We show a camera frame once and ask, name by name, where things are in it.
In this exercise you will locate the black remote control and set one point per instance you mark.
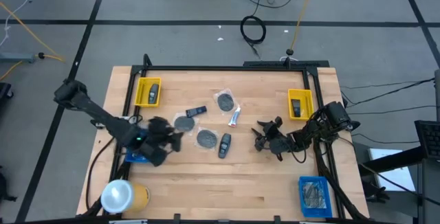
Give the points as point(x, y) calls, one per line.
point(196, 111)

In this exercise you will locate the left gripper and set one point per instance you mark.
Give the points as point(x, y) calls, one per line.
point(154, 148)

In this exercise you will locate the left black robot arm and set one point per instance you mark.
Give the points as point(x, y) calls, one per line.
point(99, 114)

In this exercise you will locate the yellow plastic basket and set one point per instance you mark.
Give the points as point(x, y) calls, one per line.
point(307, 103)
point(141, 93)

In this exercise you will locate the blue plastic basket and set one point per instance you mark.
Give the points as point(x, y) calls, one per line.
point(304, 213)
point(132, 157)

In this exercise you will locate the white board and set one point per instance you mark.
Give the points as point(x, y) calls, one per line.
point(395, 179)

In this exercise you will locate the white toothpaste tube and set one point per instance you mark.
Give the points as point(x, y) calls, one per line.
point(234, 117)

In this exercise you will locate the black mounting plate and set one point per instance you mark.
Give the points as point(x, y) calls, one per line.
point(268, 63)

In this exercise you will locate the grey floor box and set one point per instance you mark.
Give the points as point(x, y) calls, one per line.
point(17, 58)

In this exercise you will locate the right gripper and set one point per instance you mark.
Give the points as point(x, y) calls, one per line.
point(280, 145)

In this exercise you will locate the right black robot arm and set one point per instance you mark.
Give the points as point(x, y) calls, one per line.
point(330, 121)

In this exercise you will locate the black table frame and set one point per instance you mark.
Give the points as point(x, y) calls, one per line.
point(223, 68)

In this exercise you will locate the black keyboard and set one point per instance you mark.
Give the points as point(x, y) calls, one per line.
point(429, 138)

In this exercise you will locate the bagged black round pad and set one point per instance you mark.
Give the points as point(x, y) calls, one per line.
point(184, 123)
point(313, 194)
point(207, 139)
point(225, 102)

